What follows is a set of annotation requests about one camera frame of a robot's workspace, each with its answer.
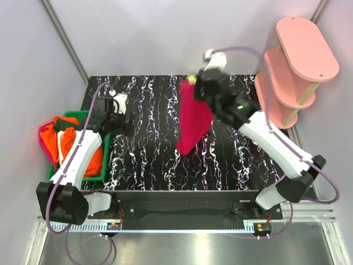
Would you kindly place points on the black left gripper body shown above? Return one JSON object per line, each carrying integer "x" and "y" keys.
{"x": 117, "y": 122}

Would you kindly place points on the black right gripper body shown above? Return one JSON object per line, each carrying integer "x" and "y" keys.
{"x": 199, "y": 94}

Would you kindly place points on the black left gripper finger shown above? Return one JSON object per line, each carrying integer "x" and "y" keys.
{"x": 130, "y": 117}
{"x": 128, "y": 130}

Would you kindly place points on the crimson red t shirt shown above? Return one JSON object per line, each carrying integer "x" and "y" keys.
{"x": 195, "y": 119}

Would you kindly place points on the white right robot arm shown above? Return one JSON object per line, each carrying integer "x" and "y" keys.
{"x": 243, "y": 114}

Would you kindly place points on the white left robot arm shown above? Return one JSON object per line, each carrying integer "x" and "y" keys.
{"x": 61, "y": 199}

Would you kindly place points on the green paperback book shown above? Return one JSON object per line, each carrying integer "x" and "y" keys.
{"x": 191, "y": 79}

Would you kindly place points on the green plastic bin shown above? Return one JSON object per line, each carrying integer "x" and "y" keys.
{"x": 98, "y": 164}

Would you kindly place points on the dark green t shirt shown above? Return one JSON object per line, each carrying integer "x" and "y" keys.
{"x": 62, "y": 125}

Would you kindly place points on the pink t shirt in bin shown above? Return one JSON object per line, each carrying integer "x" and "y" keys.
{"x": 48, "y": 142}

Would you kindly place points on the pink three tier shelf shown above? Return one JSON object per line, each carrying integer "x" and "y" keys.
{"x": 297, "y": 66}

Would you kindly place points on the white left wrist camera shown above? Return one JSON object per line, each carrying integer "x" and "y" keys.
{"x": 120, "y": 101}

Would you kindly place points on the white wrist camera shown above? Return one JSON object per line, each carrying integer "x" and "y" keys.
{"x": 214, "y": 60}
{"x": 120, "y": 101}

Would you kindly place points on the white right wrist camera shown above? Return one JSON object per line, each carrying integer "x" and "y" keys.
{"x": 214, "y": 60}

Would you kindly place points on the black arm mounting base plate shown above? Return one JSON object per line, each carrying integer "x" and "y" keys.
{"x": 233, "y": 204}

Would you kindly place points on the aluminium frame rail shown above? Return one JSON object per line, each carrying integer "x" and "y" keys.
{"x": 58, "y": 27}

